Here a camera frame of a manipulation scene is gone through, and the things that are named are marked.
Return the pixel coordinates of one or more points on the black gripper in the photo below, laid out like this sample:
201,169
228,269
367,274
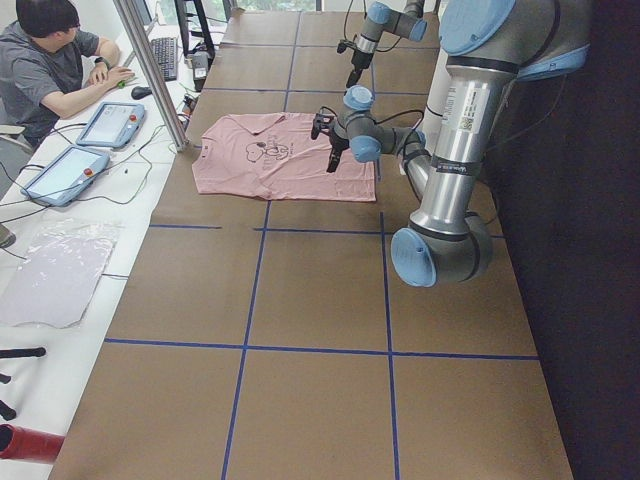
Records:
357,61
337,144

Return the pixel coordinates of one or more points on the pink Snoopy t-shirt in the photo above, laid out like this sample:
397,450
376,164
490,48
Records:
273,157

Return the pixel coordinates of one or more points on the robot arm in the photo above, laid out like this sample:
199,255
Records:
489,46
380,18

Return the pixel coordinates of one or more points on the black keyboard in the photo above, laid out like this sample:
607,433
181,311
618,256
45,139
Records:
165,52

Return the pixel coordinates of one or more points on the black computer mouse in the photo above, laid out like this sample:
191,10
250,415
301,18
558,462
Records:
139,92

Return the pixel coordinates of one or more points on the upper teach pendant tablet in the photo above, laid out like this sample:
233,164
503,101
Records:
113,125

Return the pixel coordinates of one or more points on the teach pendant tablet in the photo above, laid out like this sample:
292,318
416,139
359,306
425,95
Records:
66,177
113,125

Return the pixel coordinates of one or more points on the lower teach pendant tablet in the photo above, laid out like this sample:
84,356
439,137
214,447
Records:
66,177

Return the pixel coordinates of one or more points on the clear plastic bag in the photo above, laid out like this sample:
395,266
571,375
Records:
54,285

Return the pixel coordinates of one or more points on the seated person grey shirt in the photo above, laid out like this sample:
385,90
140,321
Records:
51,69

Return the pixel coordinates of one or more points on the red cylinder object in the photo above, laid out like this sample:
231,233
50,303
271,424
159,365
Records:
22,444

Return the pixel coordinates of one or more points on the aluminium frame post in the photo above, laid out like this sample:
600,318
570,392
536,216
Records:
134,28

